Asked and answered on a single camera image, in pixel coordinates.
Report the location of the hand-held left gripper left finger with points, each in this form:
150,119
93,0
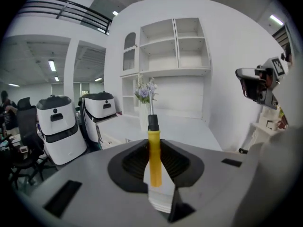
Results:
94,188

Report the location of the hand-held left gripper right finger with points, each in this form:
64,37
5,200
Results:
213,174

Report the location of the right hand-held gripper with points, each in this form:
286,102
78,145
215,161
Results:
270,79

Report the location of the white desk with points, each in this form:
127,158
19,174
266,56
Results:
184,131

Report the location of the white shelf cabinet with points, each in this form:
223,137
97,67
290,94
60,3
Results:
189,55

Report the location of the ceiling light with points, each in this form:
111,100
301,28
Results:
115,13
276,20
52,65
98,79
14,85
56,78

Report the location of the white and black robot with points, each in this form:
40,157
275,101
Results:
60,131
99,110

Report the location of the black office chair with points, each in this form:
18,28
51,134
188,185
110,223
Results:
28,136

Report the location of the vase with purple flowers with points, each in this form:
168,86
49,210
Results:
144,96

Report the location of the black balcony railing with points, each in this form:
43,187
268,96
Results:
71,12

